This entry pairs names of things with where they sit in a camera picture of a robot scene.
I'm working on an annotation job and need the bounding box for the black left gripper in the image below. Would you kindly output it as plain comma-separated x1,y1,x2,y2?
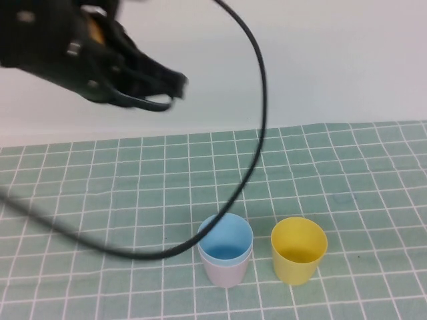
0,0,137,105

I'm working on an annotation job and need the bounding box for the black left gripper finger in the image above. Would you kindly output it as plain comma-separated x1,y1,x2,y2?
116,68,186,101
131,48,189,91

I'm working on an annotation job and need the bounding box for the light blue plastic cup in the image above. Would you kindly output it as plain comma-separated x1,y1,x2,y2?
197,213,254,268

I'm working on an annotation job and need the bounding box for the yellow plastic cup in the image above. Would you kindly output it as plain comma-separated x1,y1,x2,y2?
270,217,328,287

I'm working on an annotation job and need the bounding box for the green white checked tablecloth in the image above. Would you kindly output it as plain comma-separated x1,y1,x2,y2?
0,120,427,320

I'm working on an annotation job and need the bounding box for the pink plastic cup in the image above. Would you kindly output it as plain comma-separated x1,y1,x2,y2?
199,245,252,289

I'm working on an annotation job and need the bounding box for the thin black cable loop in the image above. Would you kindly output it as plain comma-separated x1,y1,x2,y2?
108,85,175,113

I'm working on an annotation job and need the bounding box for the thick black cable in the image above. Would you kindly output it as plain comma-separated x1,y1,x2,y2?
0,0,270,261

